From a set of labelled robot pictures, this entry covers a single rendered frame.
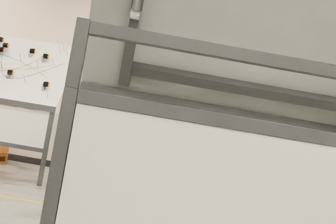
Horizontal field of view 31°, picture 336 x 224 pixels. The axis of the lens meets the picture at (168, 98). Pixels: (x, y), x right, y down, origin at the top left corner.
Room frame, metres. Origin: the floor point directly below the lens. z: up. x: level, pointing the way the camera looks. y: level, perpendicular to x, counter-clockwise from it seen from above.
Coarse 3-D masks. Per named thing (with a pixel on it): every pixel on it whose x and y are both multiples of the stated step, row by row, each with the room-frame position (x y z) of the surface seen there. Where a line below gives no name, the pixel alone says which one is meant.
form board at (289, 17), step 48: (96, 0) 2.06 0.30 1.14; (144, 0) 2.06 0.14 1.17; (192, 0) 2.05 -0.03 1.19; (240, 0) 2.04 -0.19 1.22; (288, 0) 2.03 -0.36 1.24; (96, 48) 2.18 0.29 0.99; (144, 48) 2.17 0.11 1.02; (288, 48) 2.15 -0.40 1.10; (192, 96) 2.29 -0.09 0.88; (240, 96) 2.28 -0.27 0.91
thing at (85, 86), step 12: (84, 84) 2.25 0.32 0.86; (96, 84) 2.25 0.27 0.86; (132, 96) 2.26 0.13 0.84; (144, 96) 2.27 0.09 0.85; (156, 96) 2.27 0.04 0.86; (204, 108) 2.29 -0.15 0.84; (216, 108) 2.29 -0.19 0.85; (228, 108) 2.29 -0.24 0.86; (264, 120) 2.30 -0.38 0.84; (276, 120) 2.31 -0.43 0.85; (288, 120) 2.31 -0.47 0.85; (300, 120) 2.31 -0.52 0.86
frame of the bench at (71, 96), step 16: (64, 96) 1.67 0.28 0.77; (80, 96) 1.67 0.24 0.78; (96, 96) 1.67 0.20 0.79; (112, 96) 1.68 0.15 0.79; (64, 112) 1.67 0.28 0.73; (144, 112) 1.68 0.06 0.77; (160, 112) 1.69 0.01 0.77; (176, 112) 1.69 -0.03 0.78; (192, 112) 1.69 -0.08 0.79; (208, 112) 1.70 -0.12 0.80; (64, 128) 1.67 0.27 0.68; (240, 128) 1.70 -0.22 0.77; (256, 128) 1.71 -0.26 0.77; (272, 128) 1.71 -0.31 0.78; (288, 128) 1.71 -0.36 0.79; (304, 128) 1.72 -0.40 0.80; (64, 144) 1.67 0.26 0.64; (64, 160) 1.67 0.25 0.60; (48, 176) 1.67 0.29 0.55; (48, 192) 1.67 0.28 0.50; (48, 208) 1.67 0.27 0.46
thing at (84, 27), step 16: (128, 16) 1.68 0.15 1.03; (80, 32) 1.67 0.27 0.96; (96, 32) 1.67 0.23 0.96; (112, 32) 1.67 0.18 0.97; (128, 32) 1.68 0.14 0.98; (144, 32) 1.68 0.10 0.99; (80, 48) 1.67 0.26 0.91; (176, 48) 1.69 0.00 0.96; (192, 48) 1.69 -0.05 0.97; (208, 48) 1.70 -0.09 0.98; (224, 48) 1.70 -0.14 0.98; (240, 48) 1.70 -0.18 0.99; (80, 64) 1.67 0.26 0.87; (256, 64) 1.73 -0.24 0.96; (272, 64) 1.71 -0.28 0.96; (288, 64) 1.71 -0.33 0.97; (304, 64) 1.72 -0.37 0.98; (320, 64) 1.72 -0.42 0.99
